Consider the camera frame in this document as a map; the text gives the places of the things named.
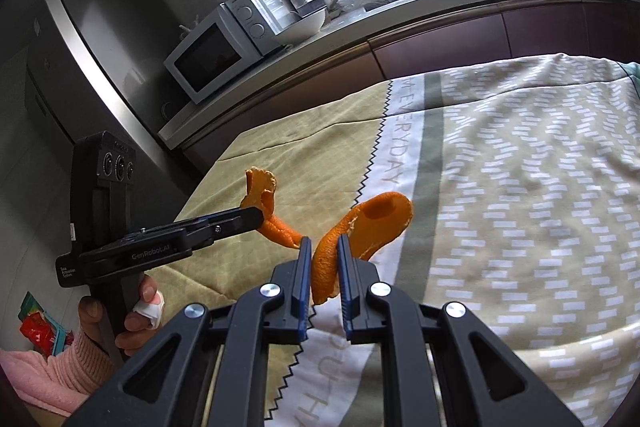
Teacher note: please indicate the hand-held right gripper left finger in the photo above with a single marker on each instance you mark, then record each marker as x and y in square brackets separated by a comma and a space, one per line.
[302, 287]

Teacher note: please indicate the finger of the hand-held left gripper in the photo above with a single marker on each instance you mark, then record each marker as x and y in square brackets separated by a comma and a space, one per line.
[230, 222]

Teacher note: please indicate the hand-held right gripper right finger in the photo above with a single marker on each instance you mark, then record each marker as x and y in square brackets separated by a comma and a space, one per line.
[345, 287]

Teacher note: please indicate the twisted orange peel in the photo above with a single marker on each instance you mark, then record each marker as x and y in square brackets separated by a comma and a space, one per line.
[260, 187]

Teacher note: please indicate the wide orange peel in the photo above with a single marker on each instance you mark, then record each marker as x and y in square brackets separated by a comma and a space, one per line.
[370, 227]

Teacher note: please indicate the person's left hand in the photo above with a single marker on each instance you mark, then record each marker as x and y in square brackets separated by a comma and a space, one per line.
[147, 289]

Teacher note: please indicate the grey refrigerator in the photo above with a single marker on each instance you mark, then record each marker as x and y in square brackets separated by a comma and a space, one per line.
[100, 72]

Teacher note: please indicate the red printed packet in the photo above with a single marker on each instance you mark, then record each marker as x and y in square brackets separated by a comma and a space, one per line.
[37, 332]

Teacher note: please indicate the white microwave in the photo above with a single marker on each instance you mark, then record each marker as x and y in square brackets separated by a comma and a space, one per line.
[210, 52]

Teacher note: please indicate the patterned tablecloth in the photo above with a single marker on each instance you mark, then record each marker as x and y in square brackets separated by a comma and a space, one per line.
[500, 207]

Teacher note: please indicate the small white figurine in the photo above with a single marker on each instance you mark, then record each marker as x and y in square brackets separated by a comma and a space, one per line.
[190, 29]

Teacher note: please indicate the large white bowl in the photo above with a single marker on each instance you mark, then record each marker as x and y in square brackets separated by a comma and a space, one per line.
[300, 29]

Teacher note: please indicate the brown base cabinet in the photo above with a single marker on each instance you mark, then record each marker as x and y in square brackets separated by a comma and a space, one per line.
[450, 42]

